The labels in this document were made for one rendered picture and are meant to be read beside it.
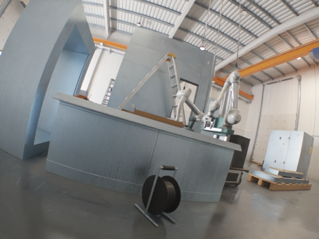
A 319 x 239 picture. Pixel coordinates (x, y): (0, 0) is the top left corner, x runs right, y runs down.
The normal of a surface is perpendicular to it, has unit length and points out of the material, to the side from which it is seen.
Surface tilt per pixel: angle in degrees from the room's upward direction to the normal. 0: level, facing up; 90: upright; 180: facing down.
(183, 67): 90
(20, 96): 90
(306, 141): 90
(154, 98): 90
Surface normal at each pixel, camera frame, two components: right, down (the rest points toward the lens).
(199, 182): 0.27, 0.00
